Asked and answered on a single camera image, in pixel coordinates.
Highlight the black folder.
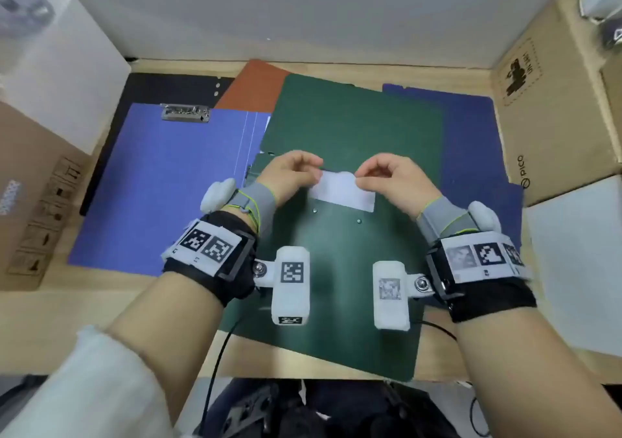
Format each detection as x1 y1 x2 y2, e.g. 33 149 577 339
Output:
79 72 236 217

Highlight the cardboard box with black print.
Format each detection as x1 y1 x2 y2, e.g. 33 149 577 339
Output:
491 0 622 207

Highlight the person's right forearm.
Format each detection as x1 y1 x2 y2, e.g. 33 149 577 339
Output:
454 302 622 438

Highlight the black cable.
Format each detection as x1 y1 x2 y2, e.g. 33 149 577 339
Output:
199 318 244 436
413 318 458 341
469 382 489 438

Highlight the white paper sheet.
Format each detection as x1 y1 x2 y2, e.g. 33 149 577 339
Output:
522 175 622 358

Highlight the person's left hand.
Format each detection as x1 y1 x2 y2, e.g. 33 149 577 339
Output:
255 151 325 206

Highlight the white paper label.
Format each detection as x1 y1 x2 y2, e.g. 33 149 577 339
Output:
307 170 376 213

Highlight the white sleeve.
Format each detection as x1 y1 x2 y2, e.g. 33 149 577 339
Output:
0 325 176 438

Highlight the white rounded tracker knob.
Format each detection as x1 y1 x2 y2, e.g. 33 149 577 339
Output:
467 201 502 233
201 178 237 214

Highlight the silver metal clipboard clip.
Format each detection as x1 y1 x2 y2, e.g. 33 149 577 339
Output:
160 104 212 123

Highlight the cardboard box with handling symbols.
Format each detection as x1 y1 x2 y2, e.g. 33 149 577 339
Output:
0 100 98 292

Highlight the orange folder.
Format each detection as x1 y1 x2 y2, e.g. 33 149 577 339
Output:
214 59 292 113

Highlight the person's left forearm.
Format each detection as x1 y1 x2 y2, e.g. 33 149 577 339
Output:
104 271 230 438

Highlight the dark blue folder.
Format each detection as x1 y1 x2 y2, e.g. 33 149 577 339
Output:
381 83 525 307

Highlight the dark green folder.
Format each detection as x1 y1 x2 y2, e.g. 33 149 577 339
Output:
216 73 445 382

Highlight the person's right hand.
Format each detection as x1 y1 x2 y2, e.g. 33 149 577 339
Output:
354 153 442 220

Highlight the white box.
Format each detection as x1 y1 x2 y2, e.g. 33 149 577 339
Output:
0 0 132 156

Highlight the black wristband with marker plate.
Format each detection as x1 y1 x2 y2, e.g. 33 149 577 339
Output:
162 211 257 307
425 231 537 324

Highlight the grey wrist sleeve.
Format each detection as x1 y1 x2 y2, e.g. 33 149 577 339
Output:
228 182 278 234
416 196 479 245

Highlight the blue clipboard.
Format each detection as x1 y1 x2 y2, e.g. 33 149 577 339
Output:
67 102 272 278

